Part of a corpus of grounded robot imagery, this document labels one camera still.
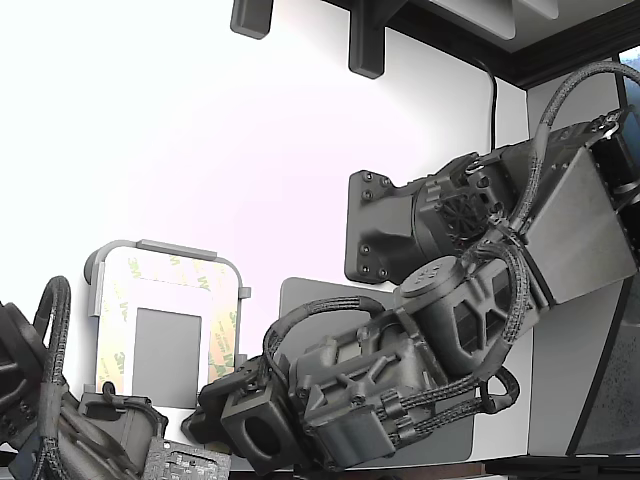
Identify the black shelf frame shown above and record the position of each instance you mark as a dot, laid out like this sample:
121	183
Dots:
540	70

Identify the grey printed fixture stand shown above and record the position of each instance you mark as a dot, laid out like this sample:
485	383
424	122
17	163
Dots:
175	248

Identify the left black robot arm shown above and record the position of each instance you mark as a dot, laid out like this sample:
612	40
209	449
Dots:
20	360

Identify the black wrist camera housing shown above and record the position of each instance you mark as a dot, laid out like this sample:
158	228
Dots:
235	407

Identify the tall black mounting bracket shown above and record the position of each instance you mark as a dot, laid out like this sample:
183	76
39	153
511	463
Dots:
367	45

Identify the dark grey flat tray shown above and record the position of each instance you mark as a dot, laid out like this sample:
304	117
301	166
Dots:
305	290

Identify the grey patterned circuit board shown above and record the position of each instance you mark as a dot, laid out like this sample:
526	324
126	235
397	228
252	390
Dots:
190	462

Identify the tan 3M protective film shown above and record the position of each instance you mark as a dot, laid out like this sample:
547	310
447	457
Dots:
165	275

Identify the white framed display panel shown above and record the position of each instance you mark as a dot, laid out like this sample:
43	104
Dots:
167	350

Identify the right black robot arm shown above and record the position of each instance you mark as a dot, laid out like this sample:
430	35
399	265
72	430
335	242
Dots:
575	225

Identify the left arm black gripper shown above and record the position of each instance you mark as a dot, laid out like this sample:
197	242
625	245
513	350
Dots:
125	425

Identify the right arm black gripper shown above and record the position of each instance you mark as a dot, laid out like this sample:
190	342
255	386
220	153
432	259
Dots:
350	390

